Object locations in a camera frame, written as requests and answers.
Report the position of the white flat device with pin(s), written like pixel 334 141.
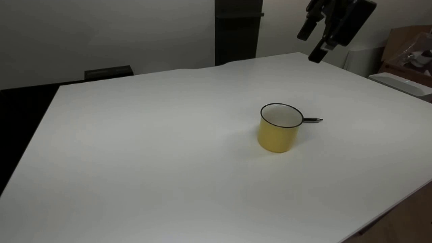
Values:
pixel 403 84

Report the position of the yellow enamel mug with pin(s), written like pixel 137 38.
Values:
pixel 276 135

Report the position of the black vertical wall panel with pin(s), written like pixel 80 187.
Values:
pixel 238 31

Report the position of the white square box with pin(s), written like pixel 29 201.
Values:
pixel 365 61

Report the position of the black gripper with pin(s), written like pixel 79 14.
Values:
pixel 331 8

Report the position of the brown cardboard box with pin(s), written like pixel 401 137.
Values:
pixel 407 54

